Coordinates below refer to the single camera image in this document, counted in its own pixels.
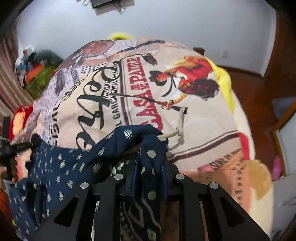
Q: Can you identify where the pink slipper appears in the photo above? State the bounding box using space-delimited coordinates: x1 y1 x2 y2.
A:
271 156 282 181

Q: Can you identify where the yellow plush blanket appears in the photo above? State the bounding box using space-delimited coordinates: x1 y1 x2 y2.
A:
109 33 235 114

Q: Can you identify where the person's left hand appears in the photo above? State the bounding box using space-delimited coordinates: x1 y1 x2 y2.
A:
0 166 9 192

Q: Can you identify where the navy patterned hooded garment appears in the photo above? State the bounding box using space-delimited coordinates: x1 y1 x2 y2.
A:
9 125 169 240

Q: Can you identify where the small black wall monitor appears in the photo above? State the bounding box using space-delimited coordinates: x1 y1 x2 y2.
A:
91 0 114 9

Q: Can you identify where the striped red brown curtain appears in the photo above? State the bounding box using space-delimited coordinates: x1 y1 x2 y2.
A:
0 24 33 118

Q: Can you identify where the brown wooden wardrobe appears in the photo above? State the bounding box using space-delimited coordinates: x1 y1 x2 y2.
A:
260 13 295 130

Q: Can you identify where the cream and tan fleece blanket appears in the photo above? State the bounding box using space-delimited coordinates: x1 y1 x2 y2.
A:
232 92 274 237

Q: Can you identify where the orange box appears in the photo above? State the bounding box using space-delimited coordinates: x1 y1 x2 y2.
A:
25 64 44 84

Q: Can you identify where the grey neck pillow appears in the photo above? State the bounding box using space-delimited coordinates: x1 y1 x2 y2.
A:
34 50 64 66

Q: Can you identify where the red plush toy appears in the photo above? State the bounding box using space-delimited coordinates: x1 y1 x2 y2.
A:
9 105 33 141

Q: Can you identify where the newspaper print bed quilt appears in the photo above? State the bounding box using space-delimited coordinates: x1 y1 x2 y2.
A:
13 39 247 206

